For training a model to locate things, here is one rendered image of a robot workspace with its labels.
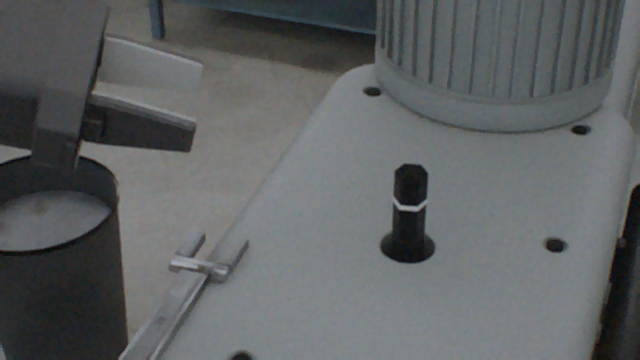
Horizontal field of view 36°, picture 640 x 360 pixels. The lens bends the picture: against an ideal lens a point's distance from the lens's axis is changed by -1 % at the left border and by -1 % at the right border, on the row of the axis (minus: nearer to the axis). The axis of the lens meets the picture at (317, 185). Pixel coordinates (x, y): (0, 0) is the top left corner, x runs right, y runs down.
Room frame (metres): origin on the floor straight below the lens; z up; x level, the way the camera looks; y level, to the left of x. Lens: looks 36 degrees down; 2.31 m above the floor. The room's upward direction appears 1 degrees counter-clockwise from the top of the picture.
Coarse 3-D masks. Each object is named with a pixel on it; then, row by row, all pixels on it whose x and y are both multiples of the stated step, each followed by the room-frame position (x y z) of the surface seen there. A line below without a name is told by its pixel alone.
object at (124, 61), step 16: (112, 48) 0.53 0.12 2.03; (128, 48) 0.53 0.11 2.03; (144, 48) 0.53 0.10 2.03; (160, 48) 0.54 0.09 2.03; (112, 64) 0.53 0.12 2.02; (128, 64) 0.53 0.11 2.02; (144, 64) 0.53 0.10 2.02; (160, 64) 0.53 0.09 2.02; (176, 64) 0.53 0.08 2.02; (192, 64) 0.53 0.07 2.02; (112, 80) 0.53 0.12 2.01; (128, 80) 0.53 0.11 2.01; (144, 80) 0.53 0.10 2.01; (160, 80) 0.53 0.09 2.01; (176, 80) 0.53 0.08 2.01; (192, 80) 0.53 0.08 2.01
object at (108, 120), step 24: (96, 96) 0.48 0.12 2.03; (96, 120) 0.47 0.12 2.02; (120, 120) 0.47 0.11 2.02; (144, 120) 0.47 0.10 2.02; (168, 120) 0.47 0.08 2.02; (192, 120) 0.48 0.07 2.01; (96, 144) 0.48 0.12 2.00; (120, 144) 0.48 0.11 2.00; (144, 144) 0.48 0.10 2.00; (168, 144) 0.48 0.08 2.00
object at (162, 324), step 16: (192, 240) 0.52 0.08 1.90; (240, 240) 0.52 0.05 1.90; (176, 256) 0.50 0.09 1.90; (192, 256) 0.51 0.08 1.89; (224, 256) 0.50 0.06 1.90; (240, 256) 0.51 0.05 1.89; (176, 272) 0.49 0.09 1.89; (192, 272) 0.48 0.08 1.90; (208, 272) 0.49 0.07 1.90; (224, 272) 0.49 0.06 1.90; (176, 288) 0.47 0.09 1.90; (192, 288) 0.47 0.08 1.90; (160, 304) 0.46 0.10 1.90; (176, 304) 0.45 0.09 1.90; (192, 304) 0.46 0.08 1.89; (160, 320) 0.44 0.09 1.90; (176, 320) 0.44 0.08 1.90; (144, 336) 0.43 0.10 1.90; (160, 336) 0.43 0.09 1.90; (128, 352) 0.41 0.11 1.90; (144, 352) 0.41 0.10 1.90; (160, 352) 0.42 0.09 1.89
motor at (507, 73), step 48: (384, 0) 0.73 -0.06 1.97; (432, 0) 0.68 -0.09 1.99; (480, 0) 0.66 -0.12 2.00; (528, 0) 0.66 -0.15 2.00; (576, 0) 0.67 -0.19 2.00; (624, 0) 0.71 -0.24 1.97; (384, 48) 0.74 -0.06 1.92; (432, 48) 0.68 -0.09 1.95; (480, 48) 0.66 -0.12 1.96; (528, 48) 0.66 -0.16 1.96; (576, 48) 0.67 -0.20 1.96; (432, 96) 0.67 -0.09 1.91; (480, 96) 0.66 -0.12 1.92; (528, 96) 0.66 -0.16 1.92; (576, 96) 0.67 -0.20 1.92
